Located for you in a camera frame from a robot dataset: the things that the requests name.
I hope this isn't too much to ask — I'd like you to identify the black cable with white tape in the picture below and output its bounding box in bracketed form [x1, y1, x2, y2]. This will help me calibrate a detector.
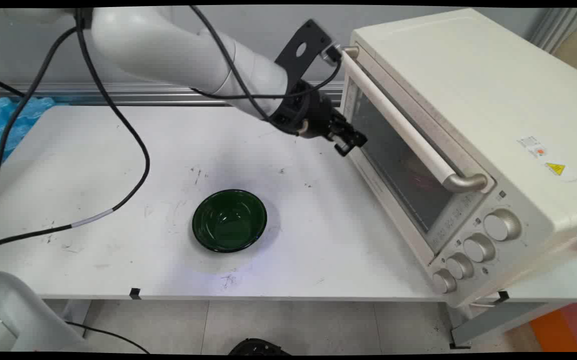
[0, 8, 150, 250]

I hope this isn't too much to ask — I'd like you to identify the thick plain black cable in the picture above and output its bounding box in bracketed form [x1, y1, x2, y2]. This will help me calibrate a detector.
[0, 27, 79, 207]

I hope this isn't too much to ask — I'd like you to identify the white label sticker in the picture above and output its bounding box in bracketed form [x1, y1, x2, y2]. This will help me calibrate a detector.
[517, 135, 550, 159]

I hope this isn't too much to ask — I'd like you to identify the black floor cable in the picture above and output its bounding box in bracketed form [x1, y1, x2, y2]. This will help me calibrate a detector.
[64, 320, 152, 354]

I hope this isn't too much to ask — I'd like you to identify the aluminium rail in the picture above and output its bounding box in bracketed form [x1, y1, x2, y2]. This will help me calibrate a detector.
[0, 81, 345, 107]

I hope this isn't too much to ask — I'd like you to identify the large silver oven knob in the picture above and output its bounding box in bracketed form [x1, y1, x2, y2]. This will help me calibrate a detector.
[483, 209, 522, 242]

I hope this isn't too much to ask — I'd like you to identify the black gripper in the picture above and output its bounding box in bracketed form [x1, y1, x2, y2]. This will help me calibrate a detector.
[269, 80, 368, 157]

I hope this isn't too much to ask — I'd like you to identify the dark green glass bowl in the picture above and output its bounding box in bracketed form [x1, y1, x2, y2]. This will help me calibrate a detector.
[191, 189, 268, 254]

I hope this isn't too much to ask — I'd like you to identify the cream toaster oven body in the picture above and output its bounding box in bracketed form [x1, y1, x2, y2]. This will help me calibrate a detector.
[336, 7, 577, 309]

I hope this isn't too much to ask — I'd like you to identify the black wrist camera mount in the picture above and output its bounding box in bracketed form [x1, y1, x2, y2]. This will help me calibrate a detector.
[274, 19, 343, 89]

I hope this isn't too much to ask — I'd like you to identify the thin black camera cable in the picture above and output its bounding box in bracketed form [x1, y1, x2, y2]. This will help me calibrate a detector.
[188, 6, 344, 124]

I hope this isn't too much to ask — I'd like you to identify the oven door with handle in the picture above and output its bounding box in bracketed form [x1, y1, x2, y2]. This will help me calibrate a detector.
[337, 46, 495, 267]

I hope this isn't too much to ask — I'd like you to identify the grey table frame beam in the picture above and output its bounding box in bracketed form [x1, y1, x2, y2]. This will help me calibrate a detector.
[447, 300, 569, 350]

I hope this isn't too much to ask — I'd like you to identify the black background cable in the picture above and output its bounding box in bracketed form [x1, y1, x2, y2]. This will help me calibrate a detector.
[0, 74, 27, 98]

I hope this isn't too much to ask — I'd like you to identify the white table leg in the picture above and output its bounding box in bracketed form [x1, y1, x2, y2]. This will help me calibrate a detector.
[61, 300, 92, 337]

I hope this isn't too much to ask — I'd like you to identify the grey ribbed column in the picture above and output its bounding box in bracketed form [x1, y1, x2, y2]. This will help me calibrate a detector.
[528, 7, 577, 54]

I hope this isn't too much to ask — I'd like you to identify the black round floor object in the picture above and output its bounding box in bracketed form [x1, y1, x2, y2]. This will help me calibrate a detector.
[228, 338, 292, 356]

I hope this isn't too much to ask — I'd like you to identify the orange floor object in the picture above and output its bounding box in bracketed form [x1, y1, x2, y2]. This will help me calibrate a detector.
[528, 300, 577, 353]

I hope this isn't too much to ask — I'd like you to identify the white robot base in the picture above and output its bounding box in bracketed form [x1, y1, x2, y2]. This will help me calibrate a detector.
[0, 271, 95, 353]

